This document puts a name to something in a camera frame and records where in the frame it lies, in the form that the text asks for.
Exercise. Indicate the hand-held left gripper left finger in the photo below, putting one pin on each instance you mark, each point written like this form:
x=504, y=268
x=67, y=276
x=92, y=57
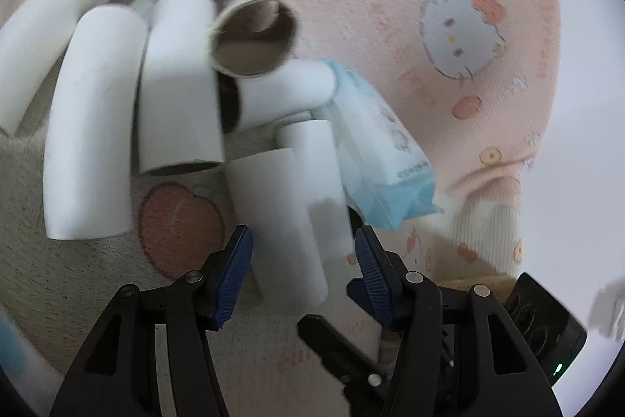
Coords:
x=233, y=280

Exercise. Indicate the brown cardboard box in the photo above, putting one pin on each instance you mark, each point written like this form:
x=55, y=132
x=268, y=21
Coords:
x=468, y=286

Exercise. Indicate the pile of white cardboard tubes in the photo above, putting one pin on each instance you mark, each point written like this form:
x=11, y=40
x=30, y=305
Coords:
x=93, y=119

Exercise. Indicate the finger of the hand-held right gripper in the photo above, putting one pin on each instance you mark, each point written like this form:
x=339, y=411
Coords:
x=337, y=348
x=355, y=292

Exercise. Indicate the white paper roll core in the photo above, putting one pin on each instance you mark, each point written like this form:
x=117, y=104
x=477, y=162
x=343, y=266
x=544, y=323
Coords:
x=276, y=226

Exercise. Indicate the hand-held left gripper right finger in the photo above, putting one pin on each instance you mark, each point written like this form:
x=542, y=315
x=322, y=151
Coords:
x=375, y=280

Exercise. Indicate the blue white tissue pack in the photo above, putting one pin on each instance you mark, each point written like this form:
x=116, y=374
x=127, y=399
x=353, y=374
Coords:
x=376, y=138

